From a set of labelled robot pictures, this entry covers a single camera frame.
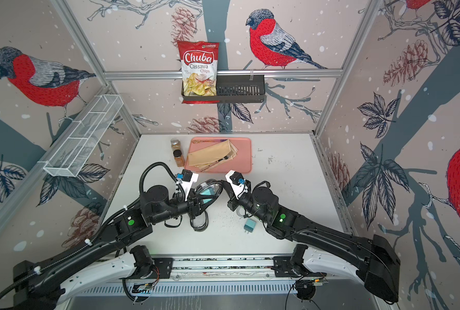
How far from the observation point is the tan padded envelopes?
1074 mm

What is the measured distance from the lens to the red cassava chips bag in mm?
833

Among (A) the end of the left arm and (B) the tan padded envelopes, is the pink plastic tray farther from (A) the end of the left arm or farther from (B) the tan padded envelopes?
(A) the end of the left arm

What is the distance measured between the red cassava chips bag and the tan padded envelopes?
13.0 inches
